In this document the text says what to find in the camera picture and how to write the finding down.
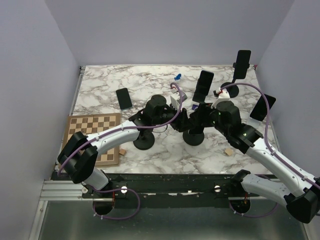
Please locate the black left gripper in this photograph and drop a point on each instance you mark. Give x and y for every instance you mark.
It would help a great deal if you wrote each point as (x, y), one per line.
(182, 123)

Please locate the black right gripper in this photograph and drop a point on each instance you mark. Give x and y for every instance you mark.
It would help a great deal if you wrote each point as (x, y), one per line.
(203, 108)

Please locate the black round-base phone stand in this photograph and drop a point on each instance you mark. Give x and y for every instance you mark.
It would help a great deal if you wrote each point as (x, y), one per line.
(144, 141)

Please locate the teal smartphone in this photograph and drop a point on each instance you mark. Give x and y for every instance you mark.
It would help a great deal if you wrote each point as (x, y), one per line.
(124, 99)

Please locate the black smartphone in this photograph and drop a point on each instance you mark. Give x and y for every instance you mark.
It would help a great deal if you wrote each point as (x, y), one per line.
(259, 111)
(242, 64)
(196, 130)

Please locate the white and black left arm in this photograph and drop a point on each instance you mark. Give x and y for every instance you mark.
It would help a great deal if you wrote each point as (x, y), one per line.
(80, 153)

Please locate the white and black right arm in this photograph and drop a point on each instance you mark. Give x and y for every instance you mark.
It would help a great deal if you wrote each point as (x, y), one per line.
(251, 142)

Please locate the black folding phone stand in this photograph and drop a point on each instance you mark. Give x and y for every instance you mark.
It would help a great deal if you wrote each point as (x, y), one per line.
(199, 95)

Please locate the blue-edged smartphone on folding stand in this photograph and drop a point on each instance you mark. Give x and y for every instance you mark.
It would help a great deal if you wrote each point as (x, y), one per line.
(204, 82)

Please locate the tall black round phone stand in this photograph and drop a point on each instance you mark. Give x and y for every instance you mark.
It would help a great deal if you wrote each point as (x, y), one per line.
(232, 90)

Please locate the silver phone stand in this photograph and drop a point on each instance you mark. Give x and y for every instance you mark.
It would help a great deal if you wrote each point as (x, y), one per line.
(253, 122)

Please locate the black smartphone on silver stand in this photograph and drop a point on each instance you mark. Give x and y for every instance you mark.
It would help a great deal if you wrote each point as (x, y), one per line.
(259, 111)

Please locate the black smartphone on tall stand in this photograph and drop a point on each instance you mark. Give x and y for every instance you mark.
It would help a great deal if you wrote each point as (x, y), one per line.
(242, 64)

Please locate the purple rectangular plate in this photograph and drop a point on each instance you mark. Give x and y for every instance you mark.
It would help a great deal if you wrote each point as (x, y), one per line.
(194, 107)

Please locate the small wooden block right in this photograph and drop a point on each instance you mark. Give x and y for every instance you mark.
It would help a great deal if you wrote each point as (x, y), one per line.
(228, 151)

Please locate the blue plastic piece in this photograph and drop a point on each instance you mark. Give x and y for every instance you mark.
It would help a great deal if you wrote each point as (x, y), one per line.
(178, 77)

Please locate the small wooden block near chessboard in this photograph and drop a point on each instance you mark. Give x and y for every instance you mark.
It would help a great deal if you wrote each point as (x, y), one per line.
(122, 152)

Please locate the wooden chessboard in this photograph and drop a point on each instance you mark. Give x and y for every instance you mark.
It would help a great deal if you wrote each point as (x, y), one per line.
(91, 124)

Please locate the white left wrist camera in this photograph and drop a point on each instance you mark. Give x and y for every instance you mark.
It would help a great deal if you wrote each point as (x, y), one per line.
(175, 100)

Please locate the black mounting rail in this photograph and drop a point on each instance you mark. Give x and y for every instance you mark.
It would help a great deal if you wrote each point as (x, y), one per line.
(135, 200)

